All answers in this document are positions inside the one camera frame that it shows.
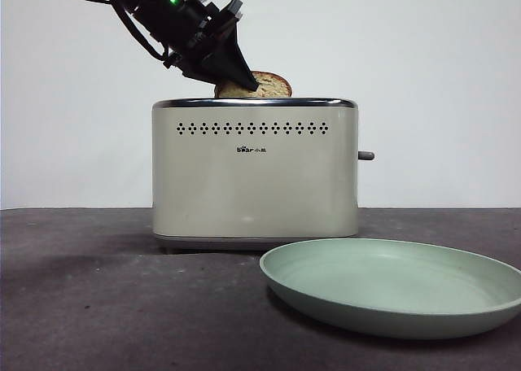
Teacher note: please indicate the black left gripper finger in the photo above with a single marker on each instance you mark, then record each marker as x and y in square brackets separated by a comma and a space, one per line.
[232, 66]

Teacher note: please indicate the toasted bread slice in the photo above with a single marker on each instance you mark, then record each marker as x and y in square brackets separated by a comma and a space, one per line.
[272, 87]

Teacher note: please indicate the pale green round plate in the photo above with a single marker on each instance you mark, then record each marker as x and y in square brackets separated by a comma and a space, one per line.
[386, 289]

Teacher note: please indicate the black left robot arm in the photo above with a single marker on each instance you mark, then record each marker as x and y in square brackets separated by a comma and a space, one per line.
[163, 5]

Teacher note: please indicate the cream two-slot toaster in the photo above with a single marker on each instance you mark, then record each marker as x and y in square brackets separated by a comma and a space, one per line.
[252, 184]

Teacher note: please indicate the grey toaster lever knob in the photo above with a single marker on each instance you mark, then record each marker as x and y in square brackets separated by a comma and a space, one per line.
[366, 155]

